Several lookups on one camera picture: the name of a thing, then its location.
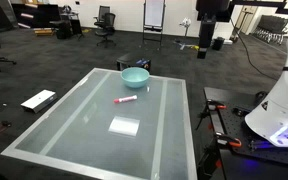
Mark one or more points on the teal bowl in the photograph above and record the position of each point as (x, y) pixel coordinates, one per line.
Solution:
(134, 80)

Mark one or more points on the flat white box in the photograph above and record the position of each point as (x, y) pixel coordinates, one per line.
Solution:
(37, 100)

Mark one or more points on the dark wall shelf unit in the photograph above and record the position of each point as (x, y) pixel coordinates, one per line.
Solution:
(37, 15)

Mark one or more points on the black trash bin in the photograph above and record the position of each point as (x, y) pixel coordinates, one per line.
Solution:
(218, 43)

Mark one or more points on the red and white marker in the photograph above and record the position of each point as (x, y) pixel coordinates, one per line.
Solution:
(125, 99)

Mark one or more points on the black round knob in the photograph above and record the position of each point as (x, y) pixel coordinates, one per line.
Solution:
(261, 96)

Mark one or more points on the row of stacked black chairs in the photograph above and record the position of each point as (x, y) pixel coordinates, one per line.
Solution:
(272, 26)

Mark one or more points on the white paper square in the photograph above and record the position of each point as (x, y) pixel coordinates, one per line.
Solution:
(124, 126)

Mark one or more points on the black mesh office chair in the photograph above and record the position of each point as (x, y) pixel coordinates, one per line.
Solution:
(106, 28)
(101, 11)

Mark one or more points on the whiteboard easel stand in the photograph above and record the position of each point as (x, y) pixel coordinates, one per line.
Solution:
(154, 15)

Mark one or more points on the small black floor device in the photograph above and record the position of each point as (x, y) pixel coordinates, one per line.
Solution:
(6, 123)

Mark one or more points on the black perforated breadboard base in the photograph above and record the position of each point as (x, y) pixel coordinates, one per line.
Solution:
(237, 128)

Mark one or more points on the black overhead mounted camera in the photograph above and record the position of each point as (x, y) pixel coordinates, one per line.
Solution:
(206, 30)

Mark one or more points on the black box with blue item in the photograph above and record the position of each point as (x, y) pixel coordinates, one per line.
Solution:
(130, 60)

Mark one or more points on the white device on floor stand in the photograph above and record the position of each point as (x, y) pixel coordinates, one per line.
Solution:
(185, 23)

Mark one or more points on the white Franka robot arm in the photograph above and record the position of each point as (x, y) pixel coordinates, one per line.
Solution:
(284, 110)

